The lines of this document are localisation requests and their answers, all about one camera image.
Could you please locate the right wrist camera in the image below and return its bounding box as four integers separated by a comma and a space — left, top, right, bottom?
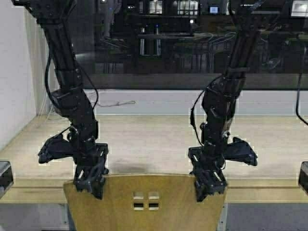
223, 137, 258, 166

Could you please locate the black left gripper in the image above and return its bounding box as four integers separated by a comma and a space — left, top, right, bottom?
73, 141, 109, 200

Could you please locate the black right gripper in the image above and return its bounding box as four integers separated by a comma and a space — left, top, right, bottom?
188, 146, 228, 202

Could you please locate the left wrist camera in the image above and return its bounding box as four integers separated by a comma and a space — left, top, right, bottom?
38, 133, 77, 164

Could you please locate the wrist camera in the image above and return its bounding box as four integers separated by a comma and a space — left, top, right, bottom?
223, 137, 258, 166
38, 133, 77, 164

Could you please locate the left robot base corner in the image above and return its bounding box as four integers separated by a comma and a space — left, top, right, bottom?
0, 161, 14, 197

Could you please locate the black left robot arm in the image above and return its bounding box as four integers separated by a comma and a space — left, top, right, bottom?
12, 0, 109, 199

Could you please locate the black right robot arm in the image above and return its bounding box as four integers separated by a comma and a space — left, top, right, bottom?
188, 0, 288, 202

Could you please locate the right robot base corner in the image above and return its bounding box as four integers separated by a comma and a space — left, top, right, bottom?
298, 161, 308, 193

